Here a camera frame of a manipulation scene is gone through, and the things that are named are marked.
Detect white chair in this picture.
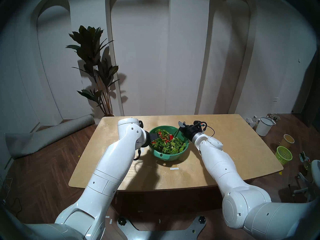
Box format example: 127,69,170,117
293,159,320,204

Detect green salad bowl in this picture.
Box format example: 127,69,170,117
149,125,189,162

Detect tall dark potted plant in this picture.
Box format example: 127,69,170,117
65,25,120,117

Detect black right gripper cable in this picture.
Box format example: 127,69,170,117
203,121,216,138

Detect green mesh basket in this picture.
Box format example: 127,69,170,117
274,146,293,166

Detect crumpled plastic trash pile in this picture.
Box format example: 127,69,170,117
244,116,260,129

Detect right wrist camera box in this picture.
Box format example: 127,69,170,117
193,120,207,132

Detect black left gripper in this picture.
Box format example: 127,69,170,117
143,131,159,149

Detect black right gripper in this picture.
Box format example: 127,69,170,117
178,121,201,143

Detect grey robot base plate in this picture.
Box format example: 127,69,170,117
117,216,207,240

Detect green white floor tools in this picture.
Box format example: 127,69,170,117
299,151,312,171

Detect tan paper bin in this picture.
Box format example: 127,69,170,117
280,134,295,149

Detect rolled grey floor mat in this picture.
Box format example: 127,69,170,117
5,114,95,159

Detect white bucket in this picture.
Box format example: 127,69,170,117
255,117,275,137

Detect chopped lettuce tomato salad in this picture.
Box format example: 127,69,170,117
151,129,187,154

